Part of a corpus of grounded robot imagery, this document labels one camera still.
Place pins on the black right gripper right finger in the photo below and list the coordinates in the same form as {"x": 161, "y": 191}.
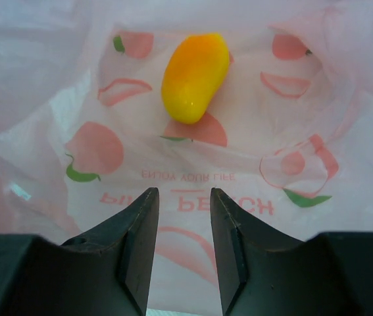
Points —
{"x": 262, "y": 271}

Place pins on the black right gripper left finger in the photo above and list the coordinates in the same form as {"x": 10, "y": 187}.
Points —
{"x": 103, "y": 271}

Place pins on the pink plastic bag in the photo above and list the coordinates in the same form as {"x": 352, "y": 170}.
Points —
{"x": 83, "y": 131}

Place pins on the yellow fake fruit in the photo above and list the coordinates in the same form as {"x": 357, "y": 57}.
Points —
{"x": 194, "y": 73}

